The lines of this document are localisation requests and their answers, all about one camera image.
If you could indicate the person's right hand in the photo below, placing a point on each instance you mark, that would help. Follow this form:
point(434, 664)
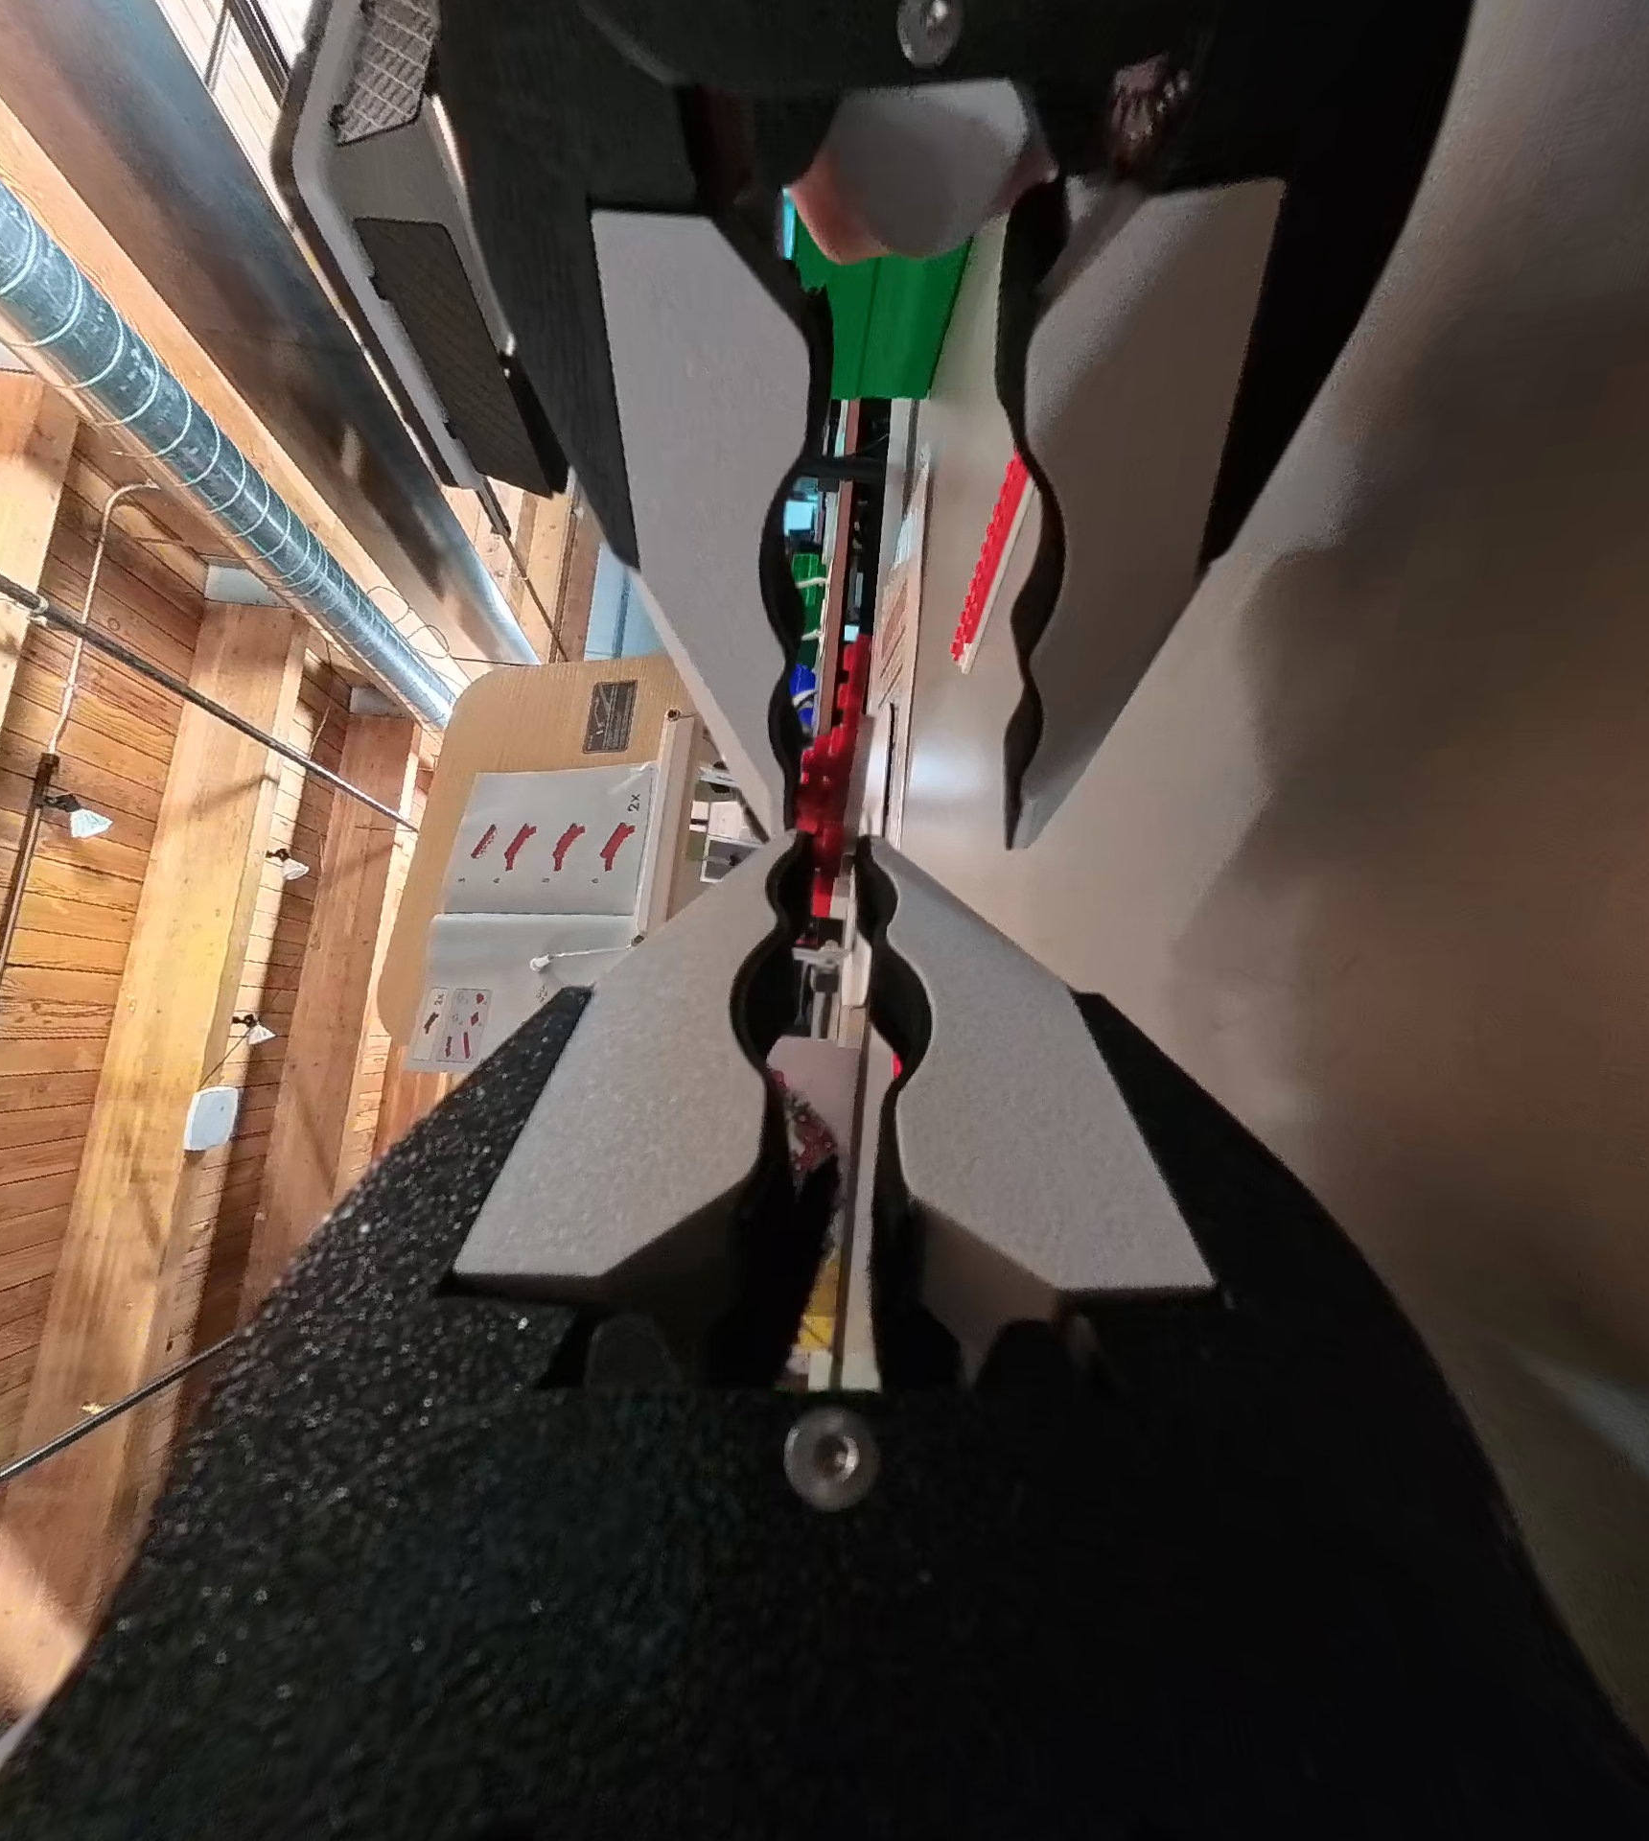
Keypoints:
point(825, 239)

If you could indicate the red and white lego assembly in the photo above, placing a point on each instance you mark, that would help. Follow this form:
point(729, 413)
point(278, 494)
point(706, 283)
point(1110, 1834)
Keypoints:
point(825, 806)

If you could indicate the green plastic bin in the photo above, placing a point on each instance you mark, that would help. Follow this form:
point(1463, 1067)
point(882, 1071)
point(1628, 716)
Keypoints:
point(896, 331)

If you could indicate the white paper sheet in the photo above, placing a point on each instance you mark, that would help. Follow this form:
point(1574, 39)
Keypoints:
point(903, 605)

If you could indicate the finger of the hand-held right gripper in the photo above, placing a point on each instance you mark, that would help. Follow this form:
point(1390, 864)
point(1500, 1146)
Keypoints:
point(694, 432)
point(1141, 432)

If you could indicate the lego instruction booklet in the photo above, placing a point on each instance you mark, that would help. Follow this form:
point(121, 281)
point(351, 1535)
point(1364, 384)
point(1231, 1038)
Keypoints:
point(508, 950)

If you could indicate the small green storage bin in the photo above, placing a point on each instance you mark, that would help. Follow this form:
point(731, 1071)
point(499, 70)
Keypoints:
point(809, 576)

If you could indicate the white ceiling access point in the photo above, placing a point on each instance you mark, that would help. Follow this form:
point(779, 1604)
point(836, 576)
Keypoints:
point(211, 1119)

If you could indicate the white ceiling spot lamp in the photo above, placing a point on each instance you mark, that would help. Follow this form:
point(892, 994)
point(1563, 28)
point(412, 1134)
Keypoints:
point(85, 820)
point(257, 1032)
point(292, 868)

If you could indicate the white and yellow lego box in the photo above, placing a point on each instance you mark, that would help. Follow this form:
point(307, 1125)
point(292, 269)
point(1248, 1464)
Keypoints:
point(825, 1079)

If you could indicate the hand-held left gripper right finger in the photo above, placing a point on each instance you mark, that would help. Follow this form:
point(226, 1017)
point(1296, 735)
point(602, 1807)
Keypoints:
point(1039, 1136)

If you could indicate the black ceiling tie rod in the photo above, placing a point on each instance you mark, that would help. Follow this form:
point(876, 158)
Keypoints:
point(48, 1454)
point(192, 695)

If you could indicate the silver spiral ceiling duct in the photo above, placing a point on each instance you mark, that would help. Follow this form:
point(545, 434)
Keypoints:
point(192, 432)

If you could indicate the red and white lego frame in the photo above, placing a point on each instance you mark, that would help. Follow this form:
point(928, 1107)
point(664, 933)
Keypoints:
point(997, 561)

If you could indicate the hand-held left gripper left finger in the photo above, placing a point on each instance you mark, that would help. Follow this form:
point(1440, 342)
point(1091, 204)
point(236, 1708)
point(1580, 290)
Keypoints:
point(623, 1123)

